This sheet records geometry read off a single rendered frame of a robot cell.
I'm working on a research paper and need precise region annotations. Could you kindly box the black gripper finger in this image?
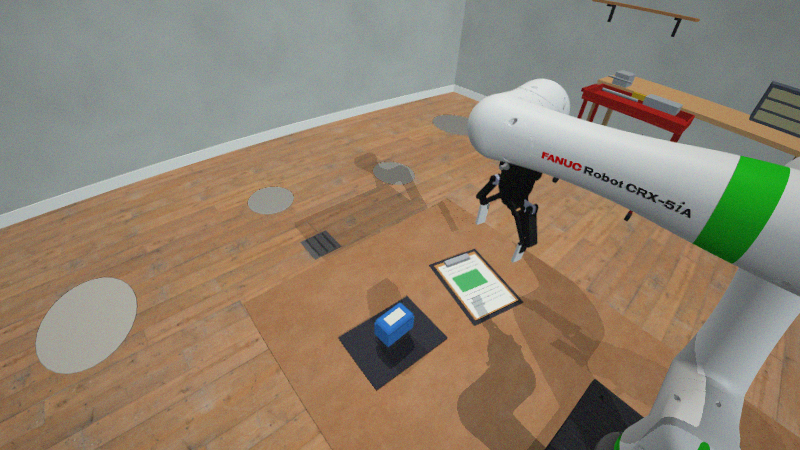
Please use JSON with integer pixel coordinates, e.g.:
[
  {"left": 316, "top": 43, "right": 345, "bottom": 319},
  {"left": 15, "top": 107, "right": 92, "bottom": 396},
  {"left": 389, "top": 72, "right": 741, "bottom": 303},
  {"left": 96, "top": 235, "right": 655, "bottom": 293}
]
[
  {"left": 476, "top": 173, "right": 506, "bottom": 225},
  {"left": 508, "top": 197, "right": 538, "bottom": 263}
]

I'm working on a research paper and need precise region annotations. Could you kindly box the blue and black self-inking stamp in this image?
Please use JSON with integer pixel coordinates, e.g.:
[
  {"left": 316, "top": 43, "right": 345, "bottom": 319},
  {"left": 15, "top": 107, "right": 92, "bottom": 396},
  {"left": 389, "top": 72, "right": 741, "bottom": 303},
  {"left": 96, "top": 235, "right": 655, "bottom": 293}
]
[{"left": 374, "top": 303, "right": 414, "bottom": 353}]

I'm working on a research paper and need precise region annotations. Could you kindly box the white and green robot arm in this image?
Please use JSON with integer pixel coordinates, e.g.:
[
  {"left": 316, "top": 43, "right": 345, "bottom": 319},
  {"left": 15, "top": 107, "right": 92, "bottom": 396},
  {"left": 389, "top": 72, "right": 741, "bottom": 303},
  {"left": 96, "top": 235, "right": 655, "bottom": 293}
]
[{"left": 467, "top": 79, "right": 800, "bottom": 450}]

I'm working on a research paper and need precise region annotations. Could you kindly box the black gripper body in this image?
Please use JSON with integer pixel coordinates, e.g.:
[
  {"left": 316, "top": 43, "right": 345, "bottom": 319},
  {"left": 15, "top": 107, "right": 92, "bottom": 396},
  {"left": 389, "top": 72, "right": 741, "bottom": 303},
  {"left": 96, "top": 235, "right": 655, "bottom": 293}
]
[{"left": 498, "top": 172, "right": 535, "bottom": 210}]

